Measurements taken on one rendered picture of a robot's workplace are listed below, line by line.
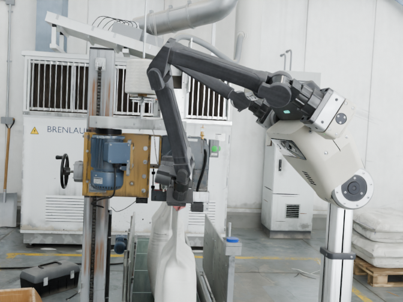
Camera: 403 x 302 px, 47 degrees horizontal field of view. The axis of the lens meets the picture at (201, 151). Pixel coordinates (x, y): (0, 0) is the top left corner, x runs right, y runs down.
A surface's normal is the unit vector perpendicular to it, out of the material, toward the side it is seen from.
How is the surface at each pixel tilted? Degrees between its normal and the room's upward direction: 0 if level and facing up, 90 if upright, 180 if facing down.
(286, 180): 90
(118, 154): 90
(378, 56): 90
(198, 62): 118
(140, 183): 90
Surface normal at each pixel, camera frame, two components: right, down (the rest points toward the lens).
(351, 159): 0.43, 0.48
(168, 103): -0.18, 0.55
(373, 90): 0.11, 0.06
